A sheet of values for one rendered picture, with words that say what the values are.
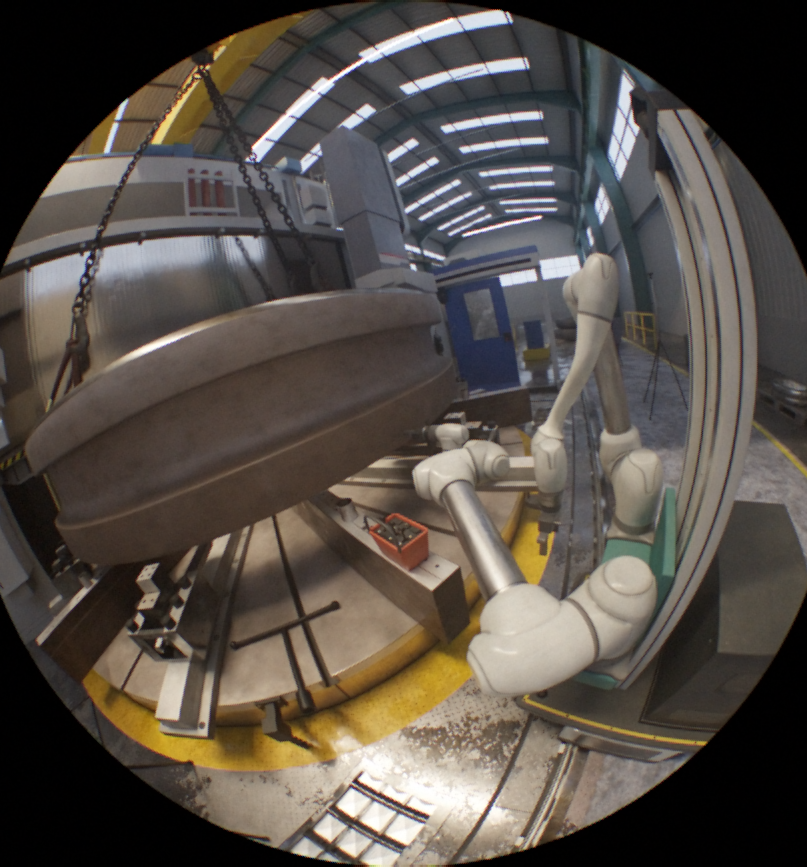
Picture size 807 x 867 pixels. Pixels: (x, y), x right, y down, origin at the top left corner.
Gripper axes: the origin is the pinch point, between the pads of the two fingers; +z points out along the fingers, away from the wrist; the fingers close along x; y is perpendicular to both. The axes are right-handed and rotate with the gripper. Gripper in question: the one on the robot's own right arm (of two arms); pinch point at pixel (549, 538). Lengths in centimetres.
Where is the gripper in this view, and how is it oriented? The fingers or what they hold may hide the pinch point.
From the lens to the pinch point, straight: 112.8
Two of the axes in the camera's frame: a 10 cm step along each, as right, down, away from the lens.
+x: 6.7, -3.8, 6.3
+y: 7.0, 0.6, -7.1
